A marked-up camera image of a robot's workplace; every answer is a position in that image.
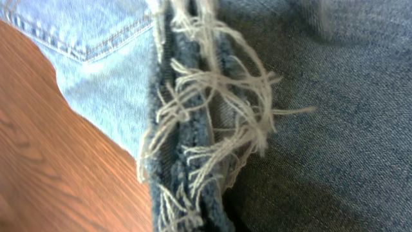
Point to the light blue denim jeans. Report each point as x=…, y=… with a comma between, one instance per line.
x=263, y=115

